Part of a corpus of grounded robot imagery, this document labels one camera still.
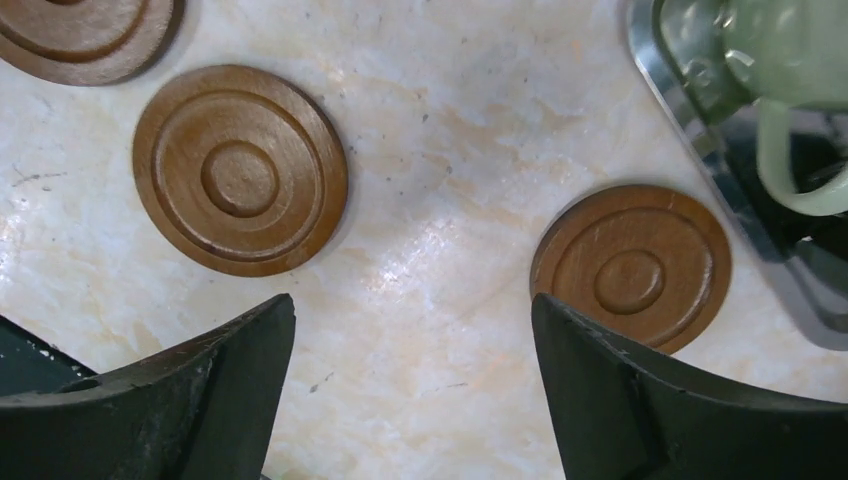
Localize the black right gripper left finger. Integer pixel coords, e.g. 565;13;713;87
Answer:
1;294;296;479

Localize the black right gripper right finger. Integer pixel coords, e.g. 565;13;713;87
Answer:
531;294;847;479

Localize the light green mug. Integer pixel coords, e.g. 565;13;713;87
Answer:
658;1;847;216

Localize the brown wooden coaster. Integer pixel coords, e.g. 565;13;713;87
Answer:
132;65;349;277
1;0;185;86
529;184;732;354

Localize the silver metal tray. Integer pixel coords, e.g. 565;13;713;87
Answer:
626;1;847;351

